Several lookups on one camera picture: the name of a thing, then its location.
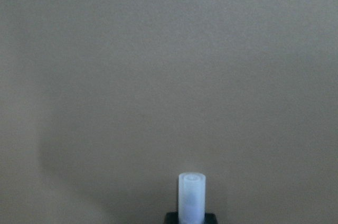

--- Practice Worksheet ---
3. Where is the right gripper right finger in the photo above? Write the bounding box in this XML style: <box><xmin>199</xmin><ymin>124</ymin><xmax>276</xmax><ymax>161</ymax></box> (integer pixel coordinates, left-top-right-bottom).
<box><xmin>204</xmin><ymin>213</ymin><xmax>218</xmax><ymax>224</ymax></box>

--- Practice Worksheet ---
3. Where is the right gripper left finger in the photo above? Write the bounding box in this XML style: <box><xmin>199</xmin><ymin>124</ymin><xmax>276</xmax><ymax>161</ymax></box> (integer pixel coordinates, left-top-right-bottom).
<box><xmin>163</xmin><ymin>212</ymin><xmax>179</xmax><ymax>224</ymax></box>

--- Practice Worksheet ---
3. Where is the purple highlighter pen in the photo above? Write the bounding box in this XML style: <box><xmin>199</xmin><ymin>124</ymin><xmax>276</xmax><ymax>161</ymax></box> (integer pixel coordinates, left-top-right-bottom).
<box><xmin>178</xmin><ymin>172</ymin><xmax>206</xmax><ymax>224</ymax></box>

